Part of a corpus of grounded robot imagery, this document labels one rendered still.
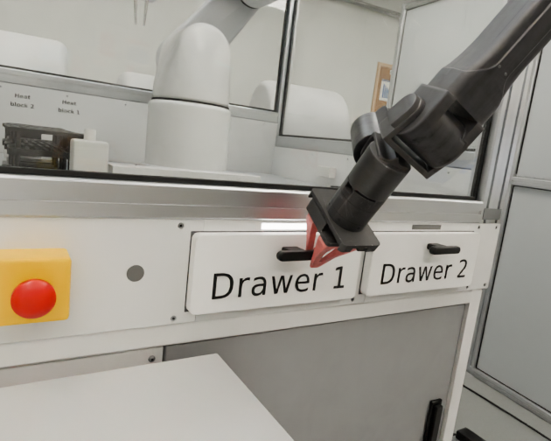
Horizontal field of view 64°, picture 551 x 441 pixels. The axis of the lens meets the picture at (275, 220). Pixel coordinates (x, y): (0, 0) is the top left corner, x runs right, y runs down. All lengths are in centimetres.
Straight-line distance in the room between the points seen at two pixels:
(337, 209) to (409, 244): 28
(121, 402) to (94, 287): 14
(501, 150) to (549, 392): 158
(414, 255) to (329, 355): 24
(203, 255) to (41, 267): 19
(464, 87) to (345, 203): 18
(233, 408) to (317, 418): 36
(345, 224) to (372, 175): 8
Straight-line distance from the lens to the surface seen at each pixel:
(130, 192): 56
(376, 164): 52
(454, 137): 52
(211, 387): 57
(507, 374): 252
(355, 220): 56
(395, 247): 79
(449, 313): 103
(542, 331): 237
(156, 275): 59
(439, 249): 82
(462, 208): 93
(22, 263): 51
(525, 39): 54
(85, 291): 58
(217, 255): 59
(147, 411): 53
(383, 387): 96
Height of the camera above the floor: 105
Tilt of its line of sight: 10 degrees down
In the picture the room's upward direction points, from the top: 7 degrees clockwise
